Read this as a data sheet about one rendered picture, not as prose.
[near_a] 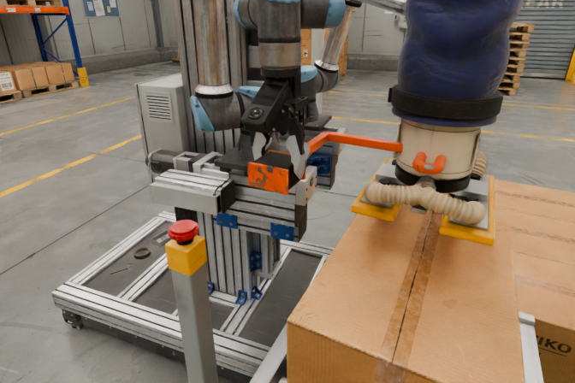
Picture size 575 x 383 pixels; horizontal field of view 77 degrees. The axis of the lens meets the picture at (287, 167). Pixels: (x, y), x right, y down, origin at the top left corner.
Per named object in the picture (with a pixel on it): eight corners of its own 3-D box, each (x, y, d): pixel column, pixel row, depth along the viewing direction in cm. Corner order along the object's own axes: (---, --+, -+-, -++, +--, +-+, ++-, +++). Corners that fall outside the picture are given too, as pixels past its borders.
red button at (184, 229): (186, 252, 80) (184, 238, 79) (163, 244, 83) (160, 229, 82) (206, 236, 86) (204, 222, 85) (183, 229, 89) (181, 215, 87)
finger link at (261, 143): (271, 162, 78) (284, 126, 74) (257, 173, 74) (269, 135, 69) (259, 156, 79) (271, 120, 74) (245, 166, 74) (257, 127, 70)
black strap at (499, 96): (500, 126, 67) (506, 104, 66) (376, 111, 77) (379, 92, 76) (498, 103, 86) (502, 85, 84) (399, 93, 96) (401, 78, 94)
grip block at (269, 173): (287, 195, 67) (287, 170, 65) (248, 185, 71) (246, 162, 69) (305, 179, 74) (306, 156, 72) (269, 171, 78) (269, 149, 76)
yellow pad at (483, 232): (493, 247, 70) (499, 225, 68) (438, 234, 74) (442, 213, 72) (492, 181, 98) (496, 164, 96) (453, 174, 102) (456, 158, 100)
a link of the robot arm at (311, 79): (284, 97, 164) (284, 67, 159) (303, 92, 174) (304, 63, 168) (305, 101, 157) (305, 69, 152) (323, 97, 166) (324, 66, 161)
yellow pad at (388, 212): (394, 223, 78) (396, 203, 76) (349, 212, 82) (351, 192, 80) (419, 168, 106) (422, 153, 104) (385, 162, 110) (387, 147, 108)
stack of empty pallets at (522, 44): (518, 96, 701) (537, 23, 649) (457, 92, 736) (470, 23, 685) (507, 85, 812) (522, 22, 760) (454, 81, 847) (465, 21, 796)
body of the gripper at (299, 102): (310, 126, 73) (311, 64, 68) (291, 138, 66) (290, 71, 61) (276, 121, 76) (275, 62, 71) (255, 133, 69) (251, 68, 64)
